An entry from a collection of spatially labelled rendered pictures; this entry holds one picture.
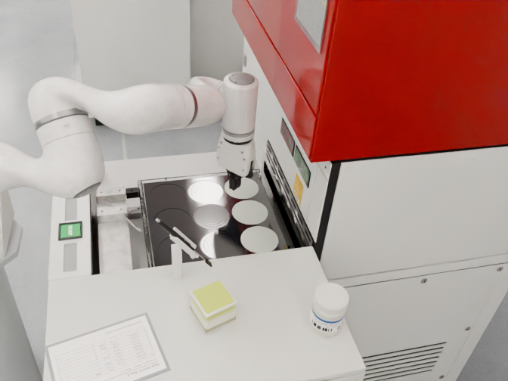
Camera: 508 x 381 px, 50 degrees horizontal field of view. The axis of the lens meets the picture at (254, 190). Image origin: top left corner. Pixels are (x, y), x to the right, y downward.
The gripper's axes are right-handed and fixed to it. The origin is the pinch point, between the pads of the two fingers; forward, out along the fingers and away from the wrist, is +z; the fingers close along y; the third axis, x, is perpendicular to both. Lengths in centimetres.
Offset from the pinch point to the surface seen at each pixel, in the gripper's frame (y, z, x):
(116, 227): -19.9, 9.9, -26.2
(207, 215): -2.5, 8.0, -8.7
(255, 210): 6.6, 8.0, 1.6
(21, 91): -233, 98, 82
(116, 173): -42.4, 16.0, -5.1
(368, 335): 45, 45, 12
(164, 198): -16.4, 8.0, -10.8
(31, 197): -141, 98, 19
